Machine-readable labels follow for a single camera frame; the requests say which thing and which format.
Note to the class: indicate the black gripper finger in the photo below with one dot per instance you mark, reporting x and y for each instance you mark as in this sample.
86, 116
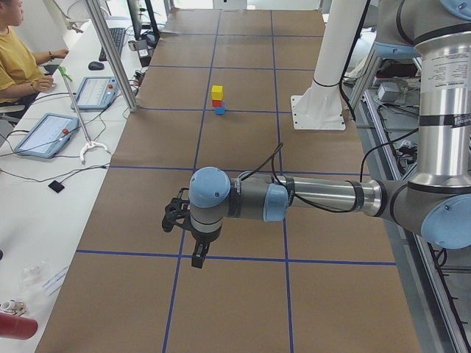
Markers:
199, 255

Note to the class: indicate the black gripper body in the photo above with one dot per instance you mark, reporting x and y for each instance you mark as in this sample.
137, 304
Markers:
203, 237

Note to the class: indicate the blue block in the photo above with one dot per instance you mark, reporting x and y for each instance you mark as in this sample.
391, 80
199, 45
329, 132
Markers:
220, 109

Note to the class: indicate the red block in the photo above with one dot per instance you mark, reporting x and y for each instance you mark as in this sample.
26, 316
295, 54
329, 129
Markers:
217, 103

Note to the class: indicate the yellow block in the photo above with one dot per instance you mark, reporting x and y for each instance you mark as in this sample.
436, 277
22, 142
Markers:
217, 92

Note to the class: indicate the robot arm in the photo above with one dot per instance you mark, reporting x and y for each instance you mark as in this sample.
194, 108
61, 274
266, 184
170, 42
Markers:
282, 160

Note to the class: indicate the small black square pad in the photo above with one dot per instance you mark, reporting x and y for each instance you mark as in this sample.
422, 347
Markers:
56, 186

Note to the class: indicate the blue teach pendant far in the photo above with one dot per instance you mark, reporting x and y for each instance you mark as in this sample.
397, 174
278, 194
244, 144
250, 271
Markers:
96, 93

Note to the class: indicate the blue teach pendant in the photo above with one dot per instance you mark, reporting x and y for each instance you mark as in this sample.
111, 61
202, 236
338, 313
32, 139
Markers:
96, 93
48, 136

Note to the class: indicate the blue teach pendant near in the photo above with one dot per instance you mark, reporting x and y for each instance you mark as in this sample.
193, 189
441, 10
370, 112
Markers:
48, 136

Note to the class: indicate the red bottle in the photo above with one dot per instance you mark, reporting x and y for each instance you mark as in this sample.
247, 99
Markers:
17, 327

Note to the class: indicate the black computer mouse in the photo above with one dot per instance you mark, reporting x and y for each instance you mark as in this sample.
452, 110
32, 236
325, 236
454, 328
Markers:
96, 66

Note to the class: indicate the white grabber stick tool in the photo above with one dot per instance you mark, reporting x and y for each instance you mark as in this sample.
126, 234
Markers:
89, 144

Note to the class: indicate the black keyboard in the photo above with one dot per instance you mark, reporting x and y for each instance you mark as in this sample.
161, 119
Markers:
118, 35

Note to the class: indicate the person in yellow shirt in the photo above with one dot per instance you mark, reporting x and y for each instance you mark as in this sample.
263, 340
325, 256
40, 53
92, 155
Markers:
21, 75

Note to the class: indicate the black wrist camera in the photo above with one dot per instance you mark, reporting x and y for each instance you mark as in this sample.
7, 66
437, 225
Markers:
177, 213

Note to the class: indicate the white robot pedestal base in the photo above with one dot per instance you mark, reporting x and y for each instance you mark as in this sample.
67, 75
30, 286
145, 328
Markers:
320, 106

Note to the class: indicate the aluminium frame post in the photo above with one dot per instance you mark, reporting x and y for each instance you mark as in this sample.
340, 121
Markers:
111, 52

